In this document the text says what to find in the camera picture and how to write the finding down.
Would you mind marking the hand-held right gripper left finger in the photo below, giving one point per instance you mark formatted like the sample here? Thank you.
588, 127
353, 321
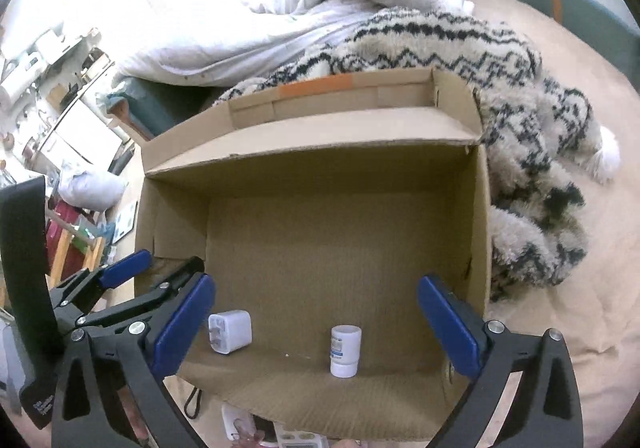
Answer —
182, 328

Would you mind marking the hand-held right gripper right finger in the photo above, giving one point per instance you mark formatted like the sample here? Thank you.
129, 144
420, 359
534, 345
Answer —
447, 328

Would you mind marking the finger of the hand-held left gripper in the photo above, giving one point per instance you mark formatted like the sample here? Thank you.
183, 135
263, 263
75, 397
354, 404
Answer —
150, 295
125, 265

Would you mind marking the white charger adapter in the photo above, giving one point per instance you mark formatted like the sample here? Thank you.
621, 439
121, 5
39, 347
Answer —
231, 332

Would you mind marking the white pill bottle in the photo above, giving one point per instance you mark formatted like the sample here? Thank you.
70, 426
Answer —
345, 350

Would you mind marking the white earbuds case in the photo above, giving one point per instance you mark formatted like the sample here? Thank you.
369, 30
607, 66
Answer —
237, 420

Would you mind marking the cardboard box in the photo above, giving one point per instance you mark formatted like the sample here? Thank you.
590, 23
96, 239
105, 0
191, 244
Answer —
325, 238

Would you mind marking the white remote control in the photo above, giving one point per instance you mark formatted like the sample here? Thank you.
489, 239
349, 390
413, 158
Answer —
300, 441

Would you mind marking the red bag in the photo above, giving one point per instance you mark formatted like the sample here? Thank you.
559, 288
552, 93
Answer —
62, 233

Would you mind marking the wooden rack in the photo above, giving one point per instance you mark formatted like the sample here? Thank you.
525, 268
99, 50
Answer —
75, 248

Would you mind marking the white plastic bag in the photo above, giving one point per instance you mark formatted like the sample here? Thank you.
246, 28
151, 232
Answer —
92, 188

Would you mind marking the white shelving unit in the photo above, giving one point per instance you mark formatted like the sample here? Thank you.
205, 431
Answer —
75, 128

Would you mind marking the zigzag patterned fuzzy blanket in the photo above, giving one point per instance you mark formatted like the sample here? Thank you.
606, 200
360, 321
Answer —
525, 138

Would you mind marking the white duvet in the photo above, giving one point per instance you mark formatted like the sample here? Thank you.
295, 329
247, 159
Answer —
280, 23

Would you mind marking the teal bed frame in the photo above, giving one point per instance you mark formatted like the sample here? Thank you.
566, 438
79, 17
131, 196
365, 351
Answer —
150, 103

